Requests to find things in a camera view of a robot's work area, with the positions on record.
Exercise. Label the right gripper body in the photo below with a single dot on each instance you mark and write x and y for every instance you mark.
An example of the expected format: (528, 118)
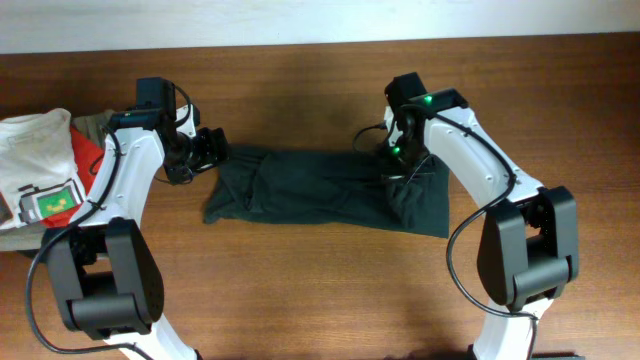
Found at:
(400, 161)

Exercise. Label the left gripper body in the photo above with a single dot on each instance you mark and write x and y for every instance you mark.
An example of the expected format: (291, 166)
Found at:
(194, 152)

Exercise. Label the dark green t-shirt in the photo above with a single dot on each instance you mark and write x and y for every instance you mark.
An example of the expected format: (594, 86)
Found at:
(303, 187)

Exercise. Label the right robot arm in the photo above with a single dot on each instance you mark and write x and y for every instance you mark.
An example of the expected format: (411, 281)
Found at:
(529, 247)

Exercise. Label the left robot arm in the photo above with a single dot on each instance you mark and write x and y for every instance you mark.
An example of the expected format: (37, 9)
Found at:
(104, 278)

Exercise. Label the red folded t-shirt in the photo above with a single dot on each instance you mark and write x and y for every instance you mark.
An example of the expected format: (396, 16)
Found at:
(85, 153)

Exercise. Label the white t-shirt with print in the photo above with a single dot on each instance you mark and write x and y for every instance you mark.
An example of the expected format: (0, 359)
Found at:
(39, 175)

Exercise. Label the beige folded t-shirt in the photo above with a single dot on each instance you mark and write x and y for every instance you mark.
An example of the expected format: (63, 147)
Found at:
(29, 237)

